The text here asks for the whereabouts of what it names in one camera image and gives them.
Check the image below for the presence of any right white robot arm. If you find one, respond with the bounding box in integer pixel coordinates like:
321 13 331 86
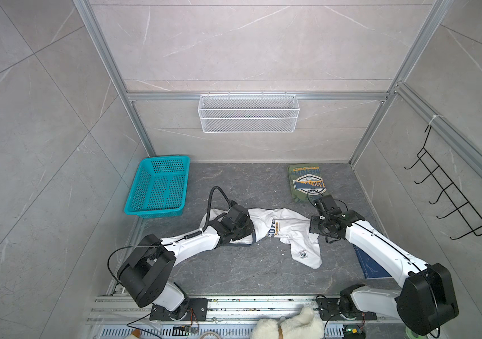
307 190 460 336

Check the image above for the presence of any black wire hook rack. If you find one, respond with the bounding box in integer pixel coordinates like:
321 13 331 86
404 126 482 241

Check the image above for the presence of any teal plastic basket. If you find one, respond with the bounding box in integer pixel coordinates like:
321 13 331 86
125 155 190 219

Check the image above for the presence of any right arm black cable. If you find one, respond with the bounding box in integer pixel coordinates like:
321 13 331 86
306 189 350 213

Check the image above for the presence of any white tank top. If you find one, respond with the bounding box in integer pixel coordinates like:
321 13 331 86
194 208 322 269

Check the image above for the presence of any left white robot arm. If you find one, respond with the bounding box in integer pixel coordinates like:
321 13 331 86
112 203 256 320

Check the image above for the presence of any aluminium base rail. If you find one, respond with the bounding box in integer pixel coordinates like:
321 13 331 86
84 295 407 338

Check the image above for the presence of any green tank top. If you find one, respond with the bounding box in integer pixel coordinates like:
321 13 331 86
287 163 329 203

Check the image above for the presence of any white plush toy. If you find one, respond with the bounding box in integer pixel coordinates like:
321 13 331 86
250 307 325 339

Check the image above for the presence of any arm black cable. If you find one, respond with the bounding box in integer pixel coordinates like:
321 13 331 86
202 185 233 232
306 189 350 213

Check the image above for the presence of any green tape roll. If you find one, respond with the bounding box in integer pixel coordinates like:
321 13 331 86
405 328 427 339

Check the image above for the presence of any blue book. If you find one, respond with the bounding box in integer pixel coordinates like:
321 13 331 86
353 245 391 279

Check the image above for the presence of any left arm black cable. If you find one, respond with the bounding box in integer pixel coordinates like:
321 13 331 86
202 185 233 232

